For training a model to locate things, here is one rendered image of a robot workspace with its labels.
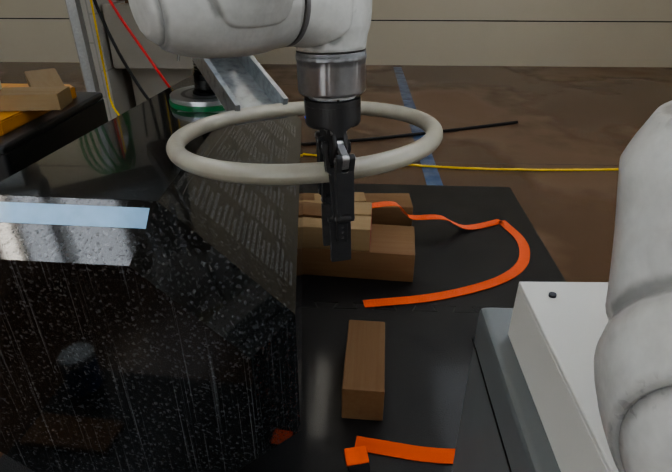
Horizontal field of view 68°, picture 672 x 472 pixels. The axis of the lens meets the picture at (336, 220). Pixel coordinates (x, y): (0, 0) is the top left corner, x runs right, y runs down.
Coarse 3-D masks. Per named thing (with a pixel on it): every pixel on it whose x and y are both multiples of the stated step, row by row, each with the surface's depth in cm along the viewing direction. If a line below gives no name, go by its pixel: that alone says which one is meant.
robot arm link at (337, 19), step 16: (320, 0) 54; (336, 0) 56; (352, 0) 57; (368, 0) 59; (320, 16) 55; (336, 16) 56; (352, 16) 58; (368, 16) 60; (304, 32) 56; (320, 32) 57; (336, 32) 58; (352, 32) 59; (304, 48) 61; (320, 48) 60; (336, 48) 60; (352, 48) 60
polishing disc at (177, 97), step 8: (184, 88) 148; (192, 88) 148; (176, 96) 140; (184, 96) 140; (192, 96) 140; (200, 96) 140; (208, 96) 140; (184, 104) 136; (192, 104) 136; (200, 104) 135; (208, 104) 136; (216, 104) 136
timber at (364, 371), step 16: (352, 320) 166; (352, 336) 159; (368, 336) 159; (384, 336) 159; (352, 352) 152; (368, 352) 152; (384, 352) 153; (352, 368) 147; (368, 368) 147; (384, 368) 147; (352, 384) 141; (368, 384) 141; (384, 384) 142; (352, 400) 142; (368, 400) 141; (352, 416) 145; (368, 416) 144
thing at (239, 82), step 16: (208, 64) 116; (224, 64) 126; (240, 64) 128; (256, 64) 119; (208, 80) 118; (224, 80) 120; (240, 80) 122; (256, 80) 121; (272, 80) 115; (224, 96) 110; (240, 96) 116; (256, 96) 117; (272, 96) 115
